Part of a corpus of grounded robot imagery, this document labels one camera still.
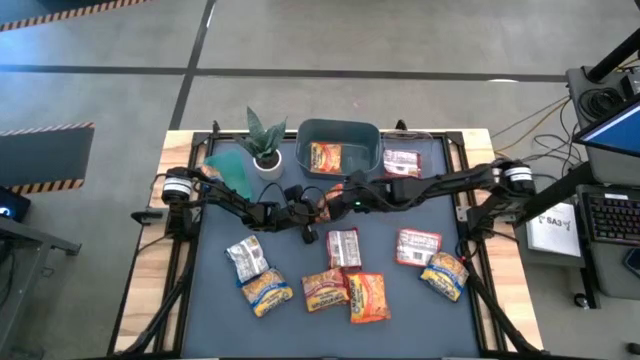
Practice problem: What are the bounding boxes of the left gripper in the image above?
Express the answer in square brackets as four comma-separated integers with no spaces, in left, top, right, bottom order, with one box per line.
[278,198,330,245]

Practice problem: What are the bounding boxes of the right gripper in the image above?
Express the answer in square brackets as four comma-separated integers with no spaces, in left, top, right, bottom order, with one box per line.
[332,180,394,222]

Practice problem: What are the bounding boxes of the red beef ramen pack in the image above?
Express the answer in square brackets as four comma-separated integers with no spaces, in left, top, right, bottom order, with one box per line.
[325,227,363,270]
[382,148,423,180]
[300,268,351,314]

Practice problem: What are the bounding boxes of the red white packet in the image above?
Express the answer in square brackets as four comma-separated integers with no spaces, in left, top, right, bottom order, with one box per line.
[394,228,443,268]

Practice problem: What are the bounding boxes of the grey-blue plastic bin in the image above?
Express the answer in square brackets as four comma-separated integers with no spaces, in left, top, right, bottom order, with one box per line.
[294,118,384,181]

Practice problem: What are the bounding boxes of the snake plant in white pot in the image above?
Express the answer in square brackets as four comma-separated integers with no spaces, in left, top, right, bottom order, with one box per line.
[232,105,290,182]

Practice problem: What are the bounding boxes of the clear plastic bin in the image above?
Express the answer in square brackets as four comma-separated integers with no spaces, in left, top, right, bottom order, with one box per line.
[382,129,437,182]

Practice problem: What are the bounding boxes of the teal plastic bin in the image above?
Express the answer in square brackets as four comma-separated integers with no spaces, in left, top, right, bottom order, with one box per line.
[202,149,255,201]

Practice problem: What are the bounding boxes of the white paper sign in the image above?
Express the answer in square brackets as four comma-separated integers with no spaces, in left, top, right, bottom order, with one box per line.
[524,201,584,259]

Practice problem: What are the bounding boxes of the grey equipment cart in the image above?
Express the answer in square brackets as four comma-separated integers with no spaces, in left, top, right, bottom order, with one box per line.
[564,64,640,186]

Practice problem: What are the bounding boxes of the black backlit keyboard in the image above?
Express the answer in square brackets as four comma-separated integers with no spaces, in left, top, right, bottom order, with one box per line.
[581,192,640,246]

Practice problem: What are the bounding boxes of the grey operator desk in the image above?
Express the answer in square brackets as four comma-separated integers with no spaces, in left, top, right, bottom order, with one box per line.
[514,182,640,301]

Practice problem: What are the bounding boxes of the black hazard-striped floor mat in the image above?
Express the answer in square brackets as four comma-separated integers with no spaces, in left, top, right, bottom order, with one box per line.
[0,121,96,196]

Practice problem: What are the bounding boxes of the computer monitor with blue screen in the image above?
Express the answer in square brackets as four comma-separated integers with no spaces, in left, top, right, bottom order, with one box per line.
[572,97,640,159]

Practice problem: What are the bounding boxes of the grey metal side table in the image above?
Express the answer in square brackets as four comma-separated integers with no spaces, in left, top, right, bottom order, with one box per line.
[0,214,84,351]

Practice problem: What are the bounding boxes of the dark smartphone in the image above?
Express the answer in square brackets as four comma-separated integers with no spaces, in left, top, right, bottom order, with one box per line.
[622,247,640,279]

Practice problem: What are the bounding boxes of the black monitor pole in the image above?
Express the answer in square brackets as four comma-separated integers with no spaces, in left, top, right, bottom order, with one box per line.
[585,42,640,84]

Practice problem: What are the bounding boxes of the black device with blue light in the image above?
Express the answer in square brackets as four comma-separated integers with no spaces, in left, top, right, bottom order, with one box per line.
[0,185,32,224]

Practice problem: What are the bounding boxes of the black aluminium rig frame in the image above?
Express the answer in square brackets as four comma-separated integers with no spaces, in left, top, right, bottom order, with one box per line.
[107,118,546,360]

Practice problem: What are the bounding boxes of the black frame clamp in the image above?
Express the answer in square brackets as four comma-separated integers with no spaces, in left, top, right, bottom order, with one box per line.
[130,209,165,226]

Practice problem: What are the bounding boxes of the coiled black cable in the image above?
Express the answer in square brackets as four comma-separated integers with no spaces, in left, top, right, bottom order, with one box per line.
[578,87,626,119]

